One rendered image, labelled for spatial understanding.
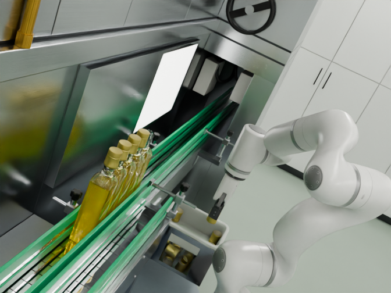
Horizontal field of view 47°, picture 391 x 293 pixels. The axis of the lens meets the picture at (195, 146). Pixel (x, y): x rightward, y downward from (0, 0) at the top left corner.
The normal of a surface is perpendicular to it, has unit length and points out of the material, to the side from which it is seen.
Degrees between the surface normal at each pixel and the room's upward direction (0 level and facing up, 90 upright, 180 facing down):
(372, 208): 108
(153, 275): 0
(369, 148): 90
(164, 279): 0
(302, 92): 90
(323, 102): 90
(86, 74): 90
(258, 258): 35
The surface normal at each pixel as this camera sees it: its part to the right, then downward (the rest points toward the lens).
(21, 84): 0.88, 0.46
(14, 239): 0.38, -0.84
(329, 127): -0.66, -0.49
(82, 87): -0.29, 0.29
